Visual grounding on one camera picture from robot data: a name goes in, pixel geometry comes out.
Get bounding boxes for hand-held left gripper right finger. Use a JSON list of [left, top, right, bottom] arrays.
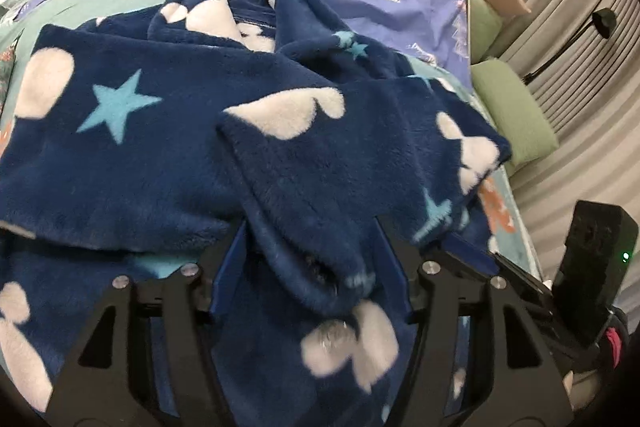
[[372, 214, 573, 427]]

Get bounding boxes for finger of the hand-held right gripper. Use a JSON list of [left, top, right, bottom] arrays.
[[440, 234, 556, 314]]

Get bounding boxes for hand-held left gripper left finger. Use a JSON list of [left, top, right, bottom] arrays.
[[47, 219, 248, 427]]

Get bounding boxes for navy fleece garment with stars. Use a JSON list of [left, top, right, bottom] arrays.
[[0, 0, 513, 427]]

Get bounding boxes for beige curtain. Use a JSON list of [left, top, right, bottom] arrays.
[[500, 0, 640, 283]]

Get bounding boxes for large green pillow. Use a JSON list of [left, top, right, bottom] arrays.
[[472, 59, 560, 168]]

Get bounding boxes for black floor lamp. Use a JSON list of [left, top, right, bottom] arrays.
[[522, 7, 617, 84]]

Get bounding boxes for small green pillow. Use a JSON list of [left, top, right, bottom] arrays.
[[467, 0, 503, 62]]

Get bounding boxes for teal printed bed sheet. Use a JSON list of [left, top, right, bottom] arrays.
[[0, 0, 546, 288]]

